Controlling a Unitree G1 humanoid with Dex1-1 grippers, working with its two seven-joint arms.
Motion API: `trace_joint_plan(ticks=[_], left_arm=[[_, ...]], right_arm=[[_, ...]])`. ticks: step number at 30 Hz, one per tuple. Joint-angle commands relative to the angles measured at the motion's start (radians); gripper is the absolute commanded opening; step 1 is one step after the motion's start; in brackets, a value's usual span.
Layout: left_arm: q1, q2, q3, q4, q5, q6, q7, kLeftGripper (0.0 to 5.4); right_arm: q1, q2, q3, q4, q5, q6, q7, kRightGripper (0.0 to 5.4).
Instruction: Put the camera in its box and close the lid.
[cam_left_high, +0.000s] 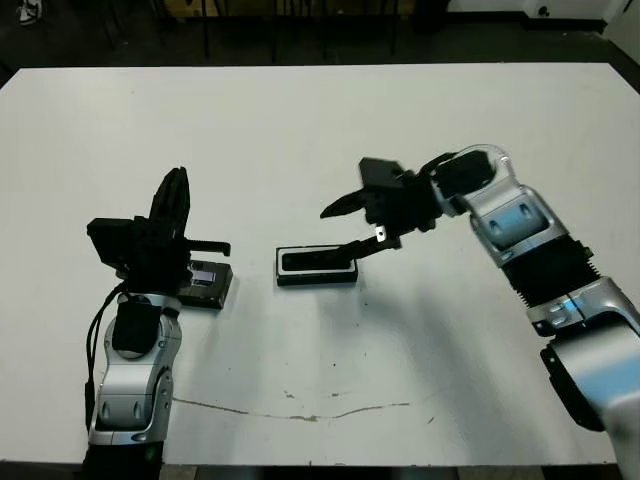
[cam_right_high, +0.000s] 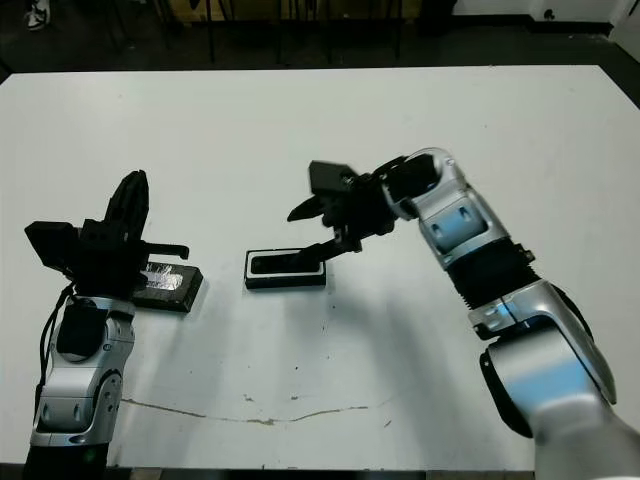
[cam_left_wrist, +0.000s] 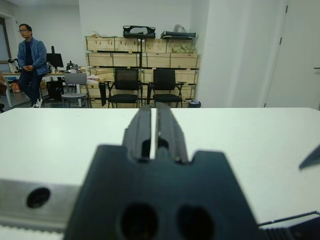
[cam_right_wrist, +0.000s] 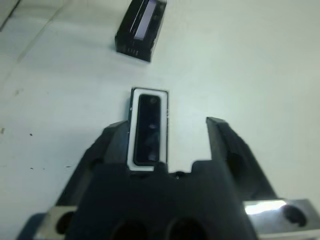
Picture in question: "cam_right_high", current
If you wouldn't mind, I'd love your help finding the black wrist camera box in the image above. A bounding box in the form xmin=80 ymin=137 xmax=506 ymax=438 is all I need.
xmin=23 ymin=222 xmax=85 ymax=274
xmin=308 ymin=159 xmax=359 ymax=195

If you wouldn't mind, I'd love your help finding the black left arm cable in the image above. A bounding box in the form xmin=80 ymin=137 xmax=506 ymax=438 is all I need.
xmin=37 ymin=284 xmax=76 ymax=396

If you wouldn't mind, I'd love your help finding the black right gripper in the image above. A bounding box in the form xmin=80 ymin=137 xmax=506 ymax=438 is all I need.
xmin=286 ymin=171 xmax=397 ymax=266

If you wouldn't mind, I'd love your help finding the black lid with silver label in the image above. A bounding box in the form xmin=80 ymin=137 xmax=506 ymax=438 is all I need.
xmin=130 ymin=263 xmax=205 ymax=314

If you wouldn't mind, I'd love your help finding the black box with white insert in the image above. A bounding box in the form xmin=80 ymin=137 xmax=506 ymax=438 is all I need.
xmin=244 ymin=248 xmax=329 ymax=291

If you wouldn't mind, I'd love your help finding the black bar-shaped camera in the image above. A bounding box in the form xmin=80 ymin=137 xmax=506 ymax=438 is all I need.
xmin=251 ymin=254 xmax=321 ymax=275

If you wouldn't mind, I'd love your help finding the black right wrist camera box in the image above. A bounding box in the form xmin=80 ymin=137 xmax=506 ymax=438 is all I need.
xmin=308 ymin=159 xmax=359 ymax=195

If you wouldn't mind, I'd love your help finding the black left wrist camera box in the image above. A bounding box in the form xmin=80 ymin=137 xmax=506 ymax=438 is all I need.
xmin=23 ymin=222 xmax=85 ymax=274

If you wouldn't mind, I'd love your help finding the black trash bin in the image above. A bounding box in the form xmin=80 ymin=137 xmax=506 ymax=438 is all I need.
xmin=417 ymin=0 xmax=459 ymax=36

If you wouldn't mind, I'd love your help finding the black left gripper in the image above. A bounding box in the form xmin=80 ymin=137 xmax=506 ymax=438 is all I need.
xmin=69 ymin=169 xmax=190 ymax=304

